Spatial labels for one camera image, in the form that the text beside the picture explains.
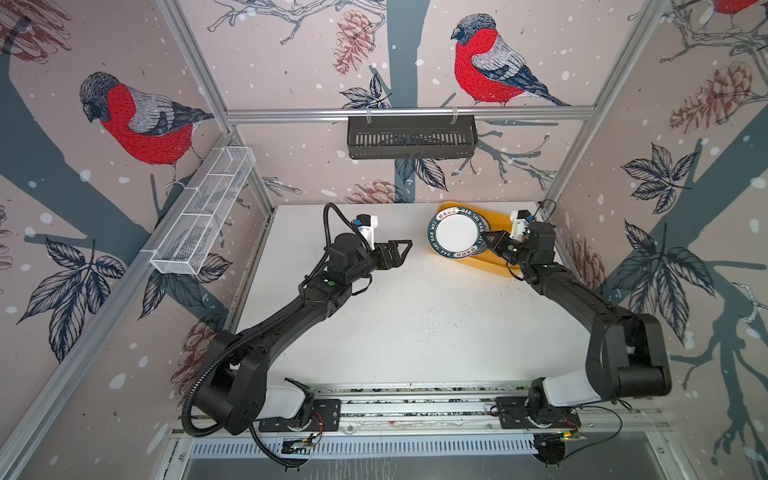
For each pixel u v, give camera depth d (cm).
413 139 105
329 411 74
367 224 73
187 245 71
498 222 112
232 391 41
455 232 92
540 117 97
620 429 67
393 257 70
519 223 80
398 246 70
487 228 107
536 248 69
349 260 62
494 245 78
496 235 79
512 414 73
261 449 69
